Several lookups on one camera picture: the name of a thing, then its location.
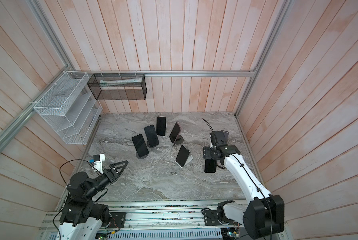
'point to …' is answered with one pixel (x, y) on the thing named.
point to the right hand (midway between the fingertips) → (211, 151)
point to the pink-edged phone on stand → (175, 132)
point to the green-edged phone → (140, 145)
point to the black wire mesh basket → (118, 86)
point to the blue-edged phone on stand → (152, 138)
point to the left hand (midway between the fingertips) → (127, 168)
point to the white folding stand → (190, 158)
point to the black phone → (210, 165)
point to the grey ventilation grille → (212, 234)
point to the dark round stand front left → (141, 157)
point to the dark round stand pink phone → (179, 140)
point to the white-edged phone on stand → (161, 125)
